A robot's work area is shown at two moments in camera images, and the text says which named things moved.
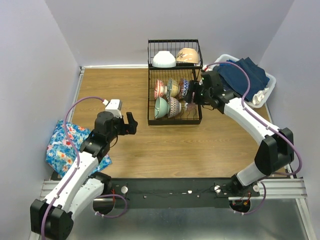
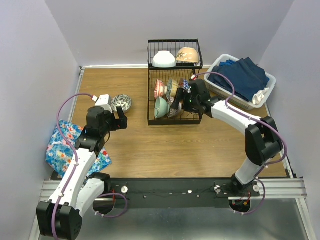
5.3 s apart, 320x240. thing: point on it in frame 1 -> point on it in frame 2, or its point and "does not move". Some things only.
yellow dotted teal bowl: [173, 88] does not move
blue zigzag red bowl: [184, 86] does not move
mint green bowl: [162, 107] does not move
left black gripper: [129, 128] -> [121, 123]
